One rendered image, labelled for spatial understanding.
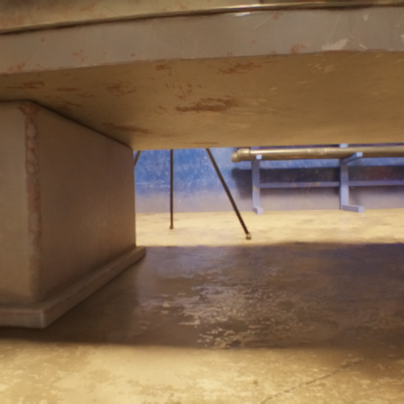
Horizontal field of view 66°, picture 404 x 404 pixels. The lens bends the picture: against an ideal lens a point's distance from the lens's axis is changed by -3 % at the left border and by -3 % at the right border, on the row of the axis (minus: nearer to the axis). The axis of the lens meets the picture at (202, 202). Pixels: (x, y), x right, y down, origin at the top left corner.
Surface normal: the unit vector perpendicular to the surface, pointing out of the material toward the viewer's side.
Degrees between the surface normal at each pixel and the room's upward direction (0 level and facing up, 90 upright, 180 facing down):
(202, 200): 90
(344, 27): 90
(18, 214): 90
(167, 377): 0
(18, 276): 90
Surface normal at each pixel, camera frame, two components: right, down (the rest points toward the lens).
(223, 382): -0.02, -1.00
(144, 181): -0.09, 0.03
